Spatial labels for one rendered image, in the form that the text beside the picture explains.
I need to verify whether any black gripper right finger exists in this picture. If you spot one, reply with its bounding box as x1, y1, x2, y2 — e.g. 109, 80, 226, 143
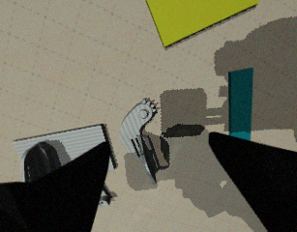
209, 131, 297, 232

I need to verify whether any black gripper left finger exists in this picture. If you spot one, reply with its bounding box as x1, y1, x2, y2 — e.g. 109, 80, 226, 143
0, 141, 110, 232

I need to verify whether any dark teal rectangular bar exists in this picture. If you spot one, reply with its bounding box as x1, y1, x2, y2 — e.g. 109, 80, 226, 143
228, 68, 253, 140

